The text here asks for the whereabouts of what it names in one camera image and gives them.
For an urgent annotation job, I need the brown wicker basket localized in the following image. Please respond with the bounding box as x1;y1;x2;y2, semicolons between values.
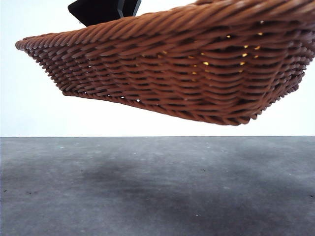
15;0;315;126

